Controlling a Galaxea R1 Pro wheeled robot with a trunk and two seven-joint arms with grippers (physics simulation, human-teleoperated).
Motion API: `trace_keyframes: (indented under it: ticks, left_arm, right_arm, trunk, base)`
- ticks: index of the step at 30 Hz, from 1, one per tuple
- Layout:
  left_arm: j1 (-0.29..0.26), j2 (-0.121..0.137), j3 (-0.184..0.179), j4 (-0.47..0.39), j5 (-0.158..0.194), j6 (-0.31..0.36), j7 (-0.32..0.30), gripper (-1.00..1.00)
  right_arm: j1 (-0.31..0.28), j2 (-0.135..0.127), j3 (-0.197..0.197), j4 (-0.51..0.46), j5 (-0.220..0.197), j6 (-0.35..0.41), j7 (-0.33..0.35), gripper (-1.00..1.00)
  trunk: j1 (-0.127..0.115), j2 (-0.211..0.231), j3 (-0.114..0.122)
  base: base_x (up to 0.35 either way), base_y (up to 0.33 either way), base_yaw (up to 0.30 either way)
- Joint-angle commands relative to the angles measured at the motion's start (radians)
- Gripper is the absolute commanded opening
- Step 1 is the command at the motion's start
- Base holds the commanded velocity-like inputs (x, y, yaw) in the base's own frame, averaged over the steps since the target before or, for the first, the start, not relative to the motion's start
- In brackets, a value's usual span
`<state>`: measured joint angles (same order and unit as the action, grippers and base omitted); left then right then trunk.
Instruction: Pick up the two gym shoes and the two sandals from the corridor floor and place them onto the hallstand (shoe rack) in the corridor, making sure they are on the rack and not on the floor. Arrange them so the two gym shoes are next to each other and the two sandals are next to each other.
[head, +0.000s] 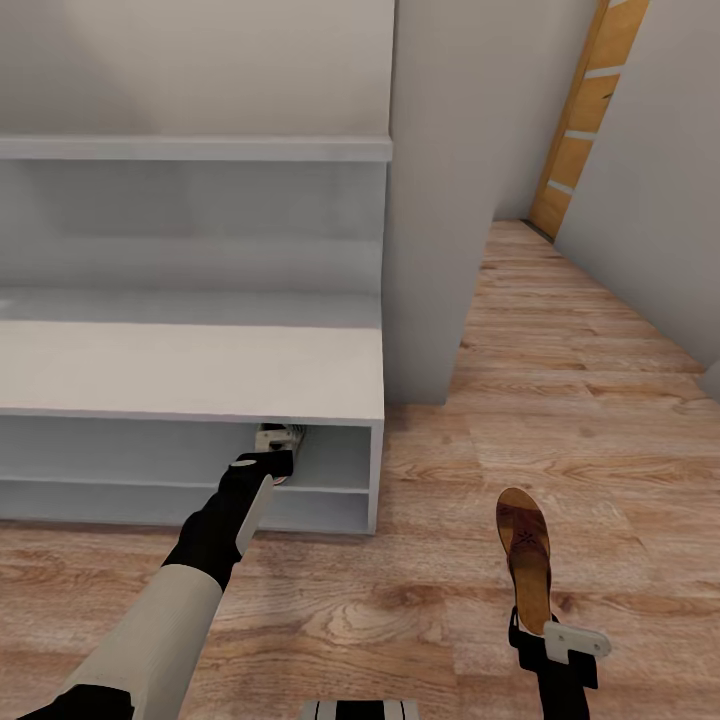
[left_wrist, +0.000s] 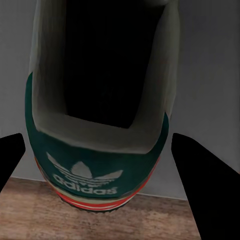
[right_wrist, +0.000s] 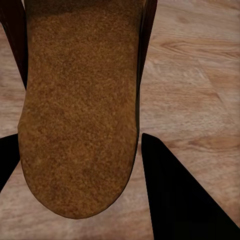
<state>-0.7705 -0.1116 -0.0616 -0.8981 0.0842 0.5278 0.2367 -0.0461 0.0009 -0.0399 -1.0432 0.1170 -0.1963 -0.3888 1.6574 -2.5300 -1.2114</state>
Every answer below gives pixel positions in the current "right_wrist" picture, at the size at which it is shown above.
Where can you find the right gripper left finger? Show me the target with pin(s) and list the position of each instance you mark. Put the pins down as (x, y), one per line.
(9, 157)

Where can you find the sandal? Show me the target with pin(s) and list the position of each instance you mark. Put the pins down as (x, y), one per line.
(81, 63)

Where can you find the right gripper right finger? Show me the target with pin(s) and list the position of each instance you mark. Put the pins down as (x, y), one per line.
(180, 208)

